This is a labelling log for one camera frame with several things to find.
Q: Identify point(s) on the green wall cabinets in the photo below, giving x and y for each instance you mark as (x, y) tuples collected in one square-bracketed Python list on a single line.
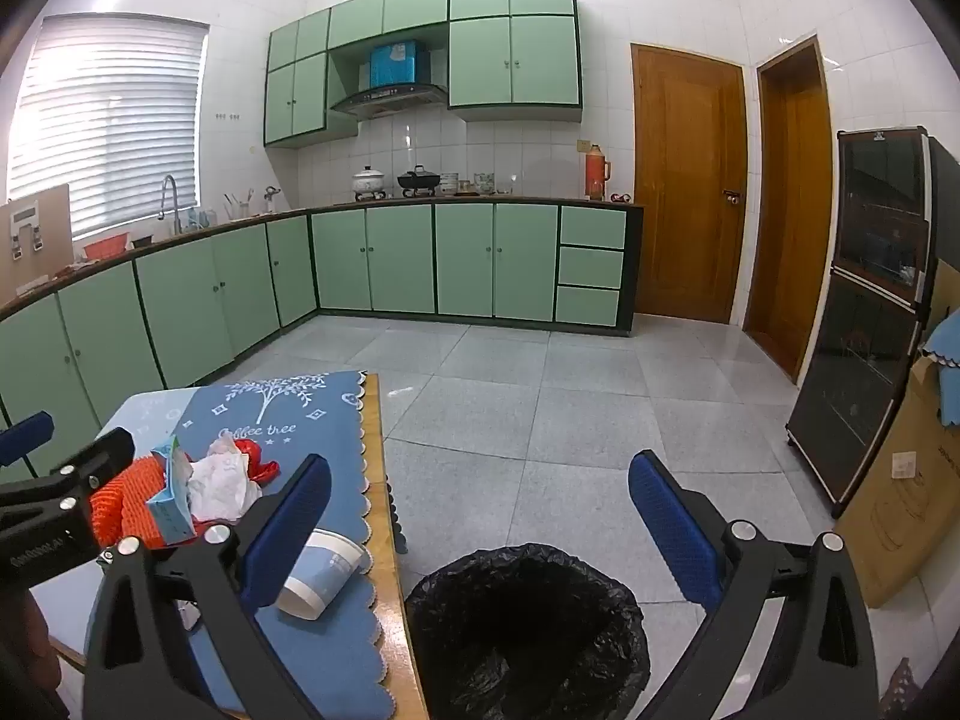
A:
[(480, 60)]

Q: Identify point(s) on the light blue small carton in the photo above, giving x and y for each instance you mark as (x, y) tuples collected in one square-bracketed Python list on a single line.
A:
[(169, 517)]

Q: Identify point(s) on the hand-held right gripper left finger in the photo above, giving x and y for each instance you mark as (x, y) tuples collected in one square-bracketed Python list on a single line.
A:
[(289, 525)]

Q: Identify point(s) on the white lidded pot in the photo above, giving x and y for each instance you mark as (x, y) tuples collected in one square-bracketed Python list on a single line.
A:
[(369, 184)]

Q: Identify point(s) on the red plastic basin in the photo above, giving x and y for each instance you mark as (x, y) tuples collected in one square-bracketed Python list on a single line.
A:
[(105, 246)]

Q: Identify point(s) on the red thermos flask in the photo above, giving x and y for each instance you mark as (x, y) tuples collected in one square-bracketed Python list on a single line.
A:
[(596, 176)]

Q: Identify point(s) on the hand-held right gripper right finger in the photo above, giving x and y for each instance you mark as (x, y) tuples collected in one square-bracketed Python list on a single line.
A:
[(667, 525)]

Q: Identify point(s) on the blue scalloped table mat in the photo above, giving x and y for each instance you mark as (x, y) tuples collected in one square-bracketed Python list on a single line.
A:
[(300, 420)]

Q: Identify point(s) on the green base cabinets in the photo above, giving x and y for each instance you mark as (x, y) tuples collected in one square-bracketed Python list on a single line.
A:
[(397, 255)]

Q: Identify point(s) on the utensil holder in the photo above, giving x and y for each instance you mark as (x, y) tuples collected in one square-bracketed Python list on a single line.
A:
[(238, 208)]

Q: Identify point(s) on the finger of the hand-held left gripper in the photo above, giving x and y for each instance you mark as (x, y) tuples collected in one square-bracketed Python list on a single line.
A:
[(26, 436), (105, 461)]

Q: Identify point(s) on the bin with black bag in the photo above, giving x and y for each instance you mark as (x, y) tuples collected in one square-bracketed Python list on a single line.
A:
[(450, 637)]

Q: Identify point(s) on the blue scalloped cloth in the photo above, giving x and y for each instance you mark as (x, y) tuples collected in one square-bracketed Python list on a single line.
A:
[(946, 345)]

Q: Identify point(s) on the person's left forearm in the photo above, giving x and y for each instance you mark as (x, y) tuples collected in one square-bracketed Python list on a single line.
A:
[(22, 652)]

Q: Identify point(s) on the large brown cardboard box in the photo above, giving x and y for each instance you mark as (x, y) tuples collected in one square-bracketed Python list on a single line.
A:
[(900, 525)]

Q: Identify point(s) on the patterned jar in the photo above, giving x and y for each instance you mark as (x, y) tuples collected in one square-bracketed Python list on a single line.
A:
[(484, 182)]

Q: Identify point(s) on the brown printed cardboard sheet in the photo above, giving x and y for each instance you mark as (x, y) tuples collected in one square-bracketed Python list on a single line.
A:
[(52, 255)]

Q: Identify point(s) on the black glass-front cabinet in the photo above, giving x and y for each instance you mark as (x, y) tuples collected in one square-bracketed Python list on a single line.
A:
[(862, 330)]

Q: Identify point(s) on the white tissue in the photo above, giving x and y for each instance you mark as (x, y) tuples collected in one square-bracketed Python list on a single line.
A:
[(217, 484)]

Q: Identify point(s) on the range hood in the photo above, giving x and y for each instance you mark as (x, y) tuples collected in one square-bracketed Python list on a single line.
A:
[(394, 86)]

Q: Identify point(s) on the orange foam mesh net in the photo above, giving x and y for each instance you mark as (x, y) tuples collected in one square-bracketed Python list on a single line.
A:
[(124, 499)]

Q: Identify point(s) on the wooden table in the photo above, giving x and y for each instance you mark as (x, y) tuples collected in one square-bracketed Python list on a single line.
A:
[(386, 600)]

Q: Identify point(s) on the steel sink faucet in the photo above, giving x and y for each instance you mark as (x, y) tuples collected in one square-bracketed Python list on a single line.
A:
[(166, 187)]

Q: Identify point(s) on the black wok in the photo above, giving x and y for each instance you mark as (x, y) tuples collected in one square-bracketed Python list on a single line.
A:
[(418, 180)]

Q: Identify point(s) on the light blue tablecloth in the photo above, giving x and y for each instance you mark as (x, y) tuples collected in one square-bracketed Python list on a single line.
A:
[(142, 412)]

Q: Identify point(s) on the white and blue paper cup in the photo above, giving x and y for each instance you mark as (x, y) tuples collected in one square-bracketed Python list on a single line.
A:
[(330, 559)]

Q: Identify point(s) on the red plastic bag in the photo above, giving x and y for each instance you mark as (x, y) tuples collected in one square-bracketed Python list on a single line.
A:
[(262, 471)]

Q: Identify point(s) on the white window blind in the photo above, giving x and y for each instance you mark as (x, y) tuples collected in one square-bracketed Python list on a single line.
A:
[(112, 120)]

